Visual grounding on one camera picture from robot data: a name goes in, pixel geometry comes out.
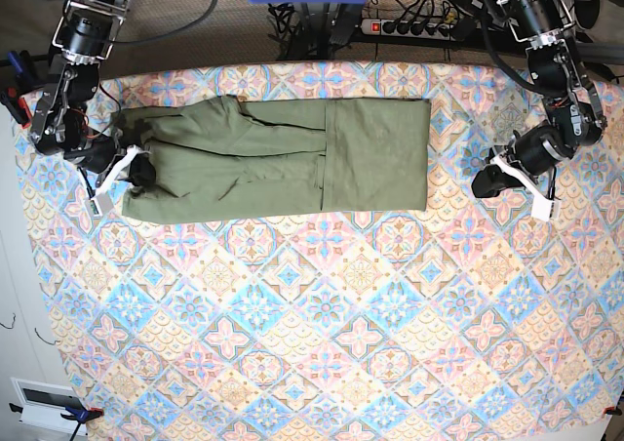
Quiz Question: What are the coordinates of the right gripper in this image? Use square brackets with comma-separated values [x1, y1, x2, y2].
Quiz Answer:
[75, 136, 156, 187]

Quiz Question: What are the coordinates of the white wall outlet box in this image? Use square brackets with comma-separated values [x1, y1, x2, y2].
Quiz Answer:
[11, 377, 81, 434]

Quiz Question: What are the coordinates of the red black clamp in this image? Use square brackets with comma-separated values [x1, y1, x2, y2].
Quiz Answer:
[1, 50, 36, 128]
[9, 403, 103, 440]

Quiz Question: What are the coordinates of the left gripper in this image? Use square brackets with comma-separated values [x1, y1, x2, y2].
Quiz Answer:
[471, 126, 573, 198]

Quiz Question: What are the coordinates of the red black clamp lower left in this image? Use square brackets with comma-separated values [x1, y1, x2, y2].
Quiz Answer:
[9, 403, 103, 440]

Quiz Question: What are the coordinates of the patterned colourful tablecloth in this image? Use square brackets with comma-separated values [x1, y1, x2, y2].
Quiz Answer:
[12, 62, 623, 440]

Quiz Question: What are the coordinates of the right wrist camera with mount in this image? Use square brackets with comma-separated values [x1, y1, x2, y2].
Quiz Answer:
[85, 145, 149, 220]

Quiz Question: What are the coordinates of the olive green t-shirt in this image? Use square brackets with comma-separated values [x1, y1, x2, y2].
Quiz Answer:
[122, 96, 431, 224]

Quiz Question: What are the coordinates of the red clamp lower right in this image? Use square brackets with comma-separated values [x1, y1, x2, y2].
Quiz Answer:
[603, 406, 623, 417]

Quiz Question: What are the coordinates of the red black clamp upper left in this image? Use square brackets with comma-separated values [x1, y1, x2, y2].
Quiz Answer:
[1, 50, 36, 128]

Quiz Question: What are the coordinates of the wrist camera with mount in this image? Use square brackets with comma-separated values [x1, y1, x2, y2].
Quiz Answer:
[85, 145, 149, 220]
[487, 134, 559, 221]

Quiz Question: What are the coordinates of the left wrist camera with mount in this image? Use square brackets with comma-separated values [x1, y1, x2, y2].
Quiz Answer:
[487, 134, 559, 221]

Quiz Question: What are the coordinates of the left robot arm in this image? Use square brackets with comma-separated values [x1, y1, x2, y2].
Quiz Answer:
[472, 0, 606, 200]

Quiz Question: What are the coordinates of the white power strip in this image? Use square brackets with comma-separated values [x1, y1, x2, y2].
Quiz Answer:
[360, 19, 452, 40]

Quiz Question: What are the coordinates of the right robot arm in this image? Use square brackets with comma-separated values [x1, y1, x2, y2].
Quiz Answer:
[28, 0, 156, 187]

